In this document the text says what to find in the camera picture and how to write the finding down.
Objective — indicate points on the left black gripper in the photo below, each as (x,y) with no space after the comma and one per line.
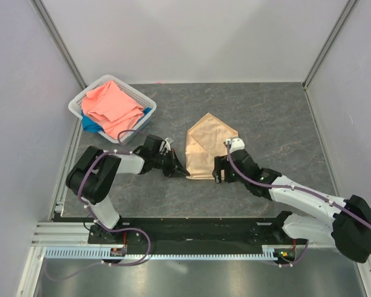
(174,165)

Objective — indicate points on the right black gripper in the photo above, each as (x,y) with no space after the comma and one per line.
(221,163)

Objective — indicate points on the peach satin napkin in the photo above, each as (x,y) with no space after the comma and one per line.
(205,141)

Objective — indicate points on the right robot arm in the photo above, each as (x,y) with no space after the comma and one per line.
(331,220)

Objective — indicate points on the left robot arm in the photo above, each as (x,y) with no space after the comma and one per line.
(92,176)

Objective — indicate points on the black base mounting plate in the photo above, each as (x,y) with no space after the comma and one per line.
(193,236)

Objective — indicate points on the pink cloth in basket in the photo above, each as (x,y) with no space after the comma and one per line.
(111,108)

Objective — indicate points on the blue cloth in basket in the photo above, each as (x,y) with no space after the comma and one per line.
(90,126)

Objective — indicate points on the white plastic basket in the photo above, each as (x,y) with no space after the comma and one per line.
(124,136)

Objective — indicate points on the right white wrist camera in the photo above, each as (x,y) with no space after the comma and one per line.
(234,144)

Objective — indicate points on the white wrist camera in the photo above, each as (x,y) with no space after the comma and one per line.
(166,146)
(234,144)

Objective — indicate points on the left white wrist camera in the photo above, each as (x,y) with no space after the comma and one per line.
(166,146)

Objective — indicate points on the white slotted cable duct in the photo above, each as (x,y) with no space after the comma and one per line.
(120,253)

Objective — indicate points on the right aluminium frame post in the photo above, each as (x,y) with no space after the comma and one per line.
(330,40)

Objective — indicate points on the aluminium frame post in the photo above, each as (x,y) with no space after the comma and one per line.
(330,40)
(58,41)

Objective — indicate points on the left aluminium frame post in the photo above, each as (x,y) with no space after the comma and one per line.
(58,41)

